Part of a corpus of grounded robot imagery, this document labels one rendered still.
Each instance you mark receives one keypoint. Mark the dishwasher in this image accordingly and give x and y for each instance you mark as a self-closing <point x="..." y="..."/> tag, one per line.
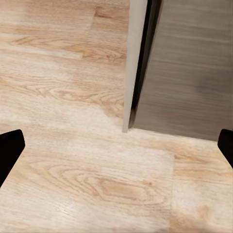
<point x="186" y="82"/>

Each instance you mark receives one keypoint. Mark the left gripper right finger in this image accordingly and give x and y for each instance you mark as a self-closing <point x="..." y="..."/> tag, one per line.
<point x="225" y="144"/>

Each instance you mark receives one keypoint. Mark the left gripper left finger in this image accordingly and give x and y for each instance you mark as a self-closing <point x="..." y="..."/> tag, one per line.
<point x="12" y="145"/>

